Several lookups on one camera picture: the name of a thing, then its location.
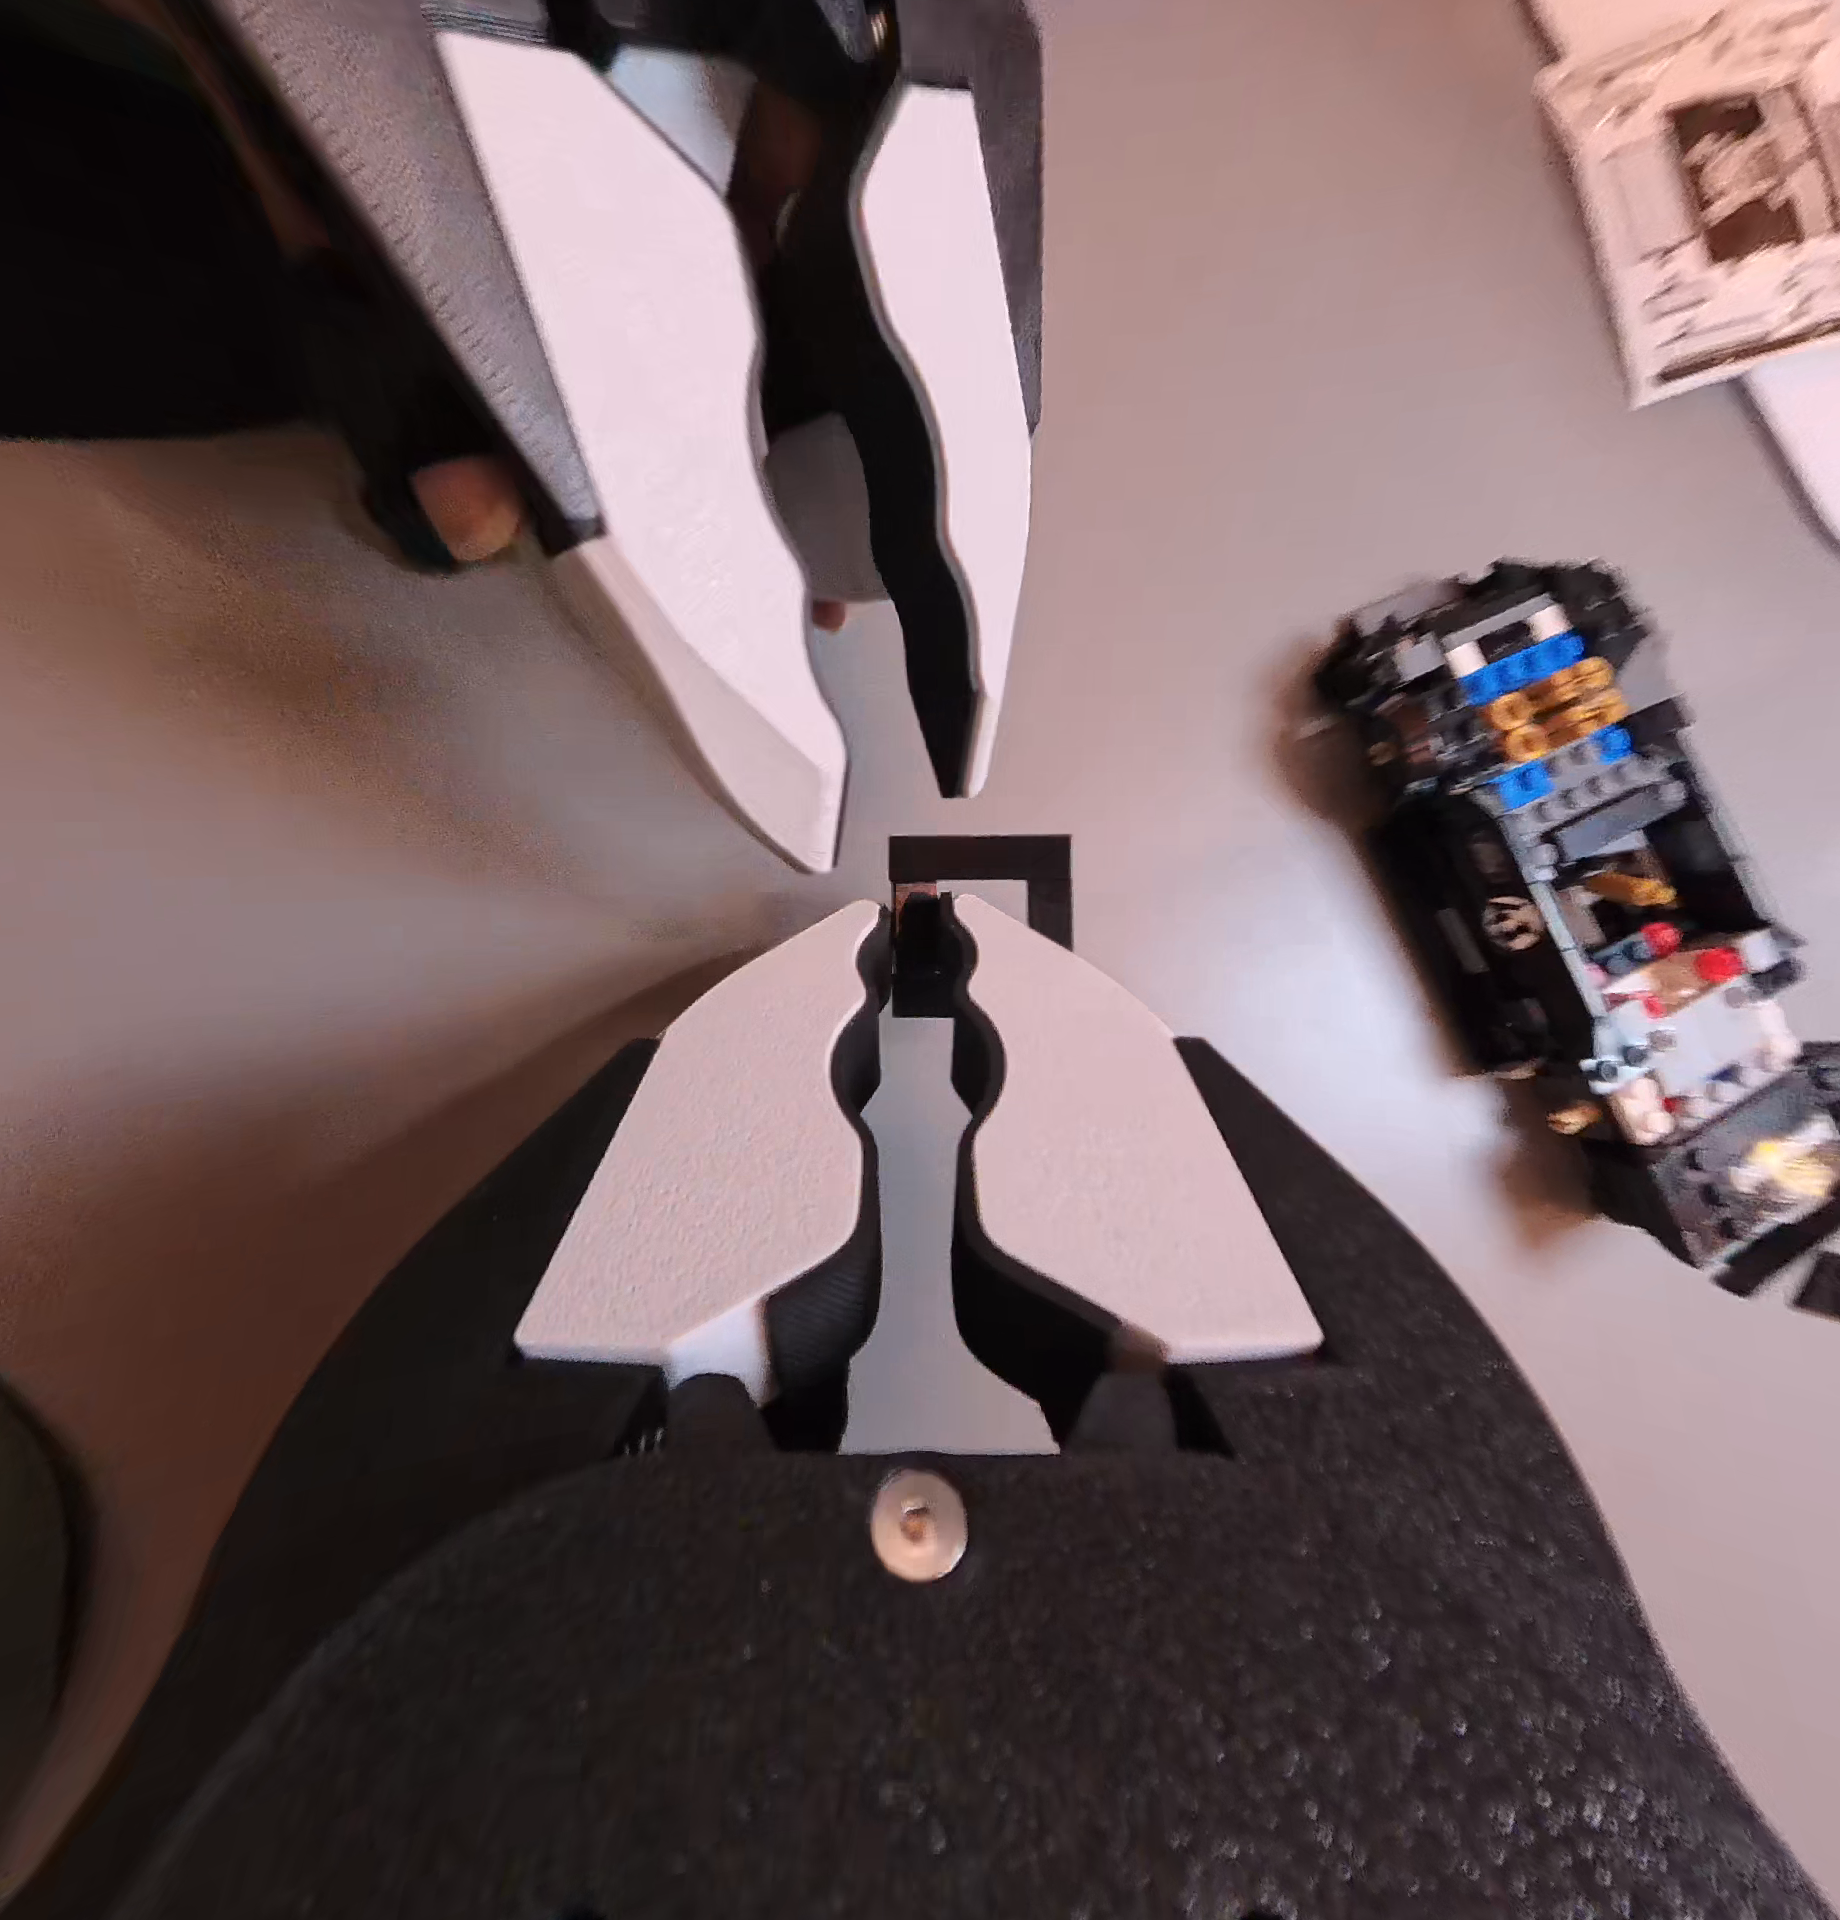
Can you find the lego sticker sheet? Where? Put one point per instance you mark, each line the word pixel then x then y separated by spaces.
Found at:
pixel 1731 181

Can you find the person's left hand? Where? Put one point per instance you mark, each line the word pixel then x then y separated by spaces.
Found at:
pixel 471 517

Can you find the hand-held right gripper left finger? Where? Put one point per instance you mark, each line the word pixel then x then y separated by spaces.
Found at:
pixel 711 1185

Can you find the person's green garment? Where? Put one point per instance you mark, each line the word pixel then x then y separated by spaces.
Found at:
pixel 8 1591

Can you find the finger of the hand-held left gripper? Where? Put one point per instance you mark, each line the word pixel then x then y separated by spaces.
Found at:
pixel 951 390
pixel 651 390

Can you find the lego car model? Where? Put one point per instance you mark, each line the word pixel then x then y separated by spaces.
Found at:
pixel 1582 900

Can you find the black lego frame assembly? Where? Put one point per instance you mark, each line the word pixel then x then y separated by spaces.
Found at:
pixel 922 938

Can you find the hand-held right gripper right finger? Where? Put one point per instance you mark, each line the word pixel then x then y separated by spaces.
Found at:
pixel 1131 1185

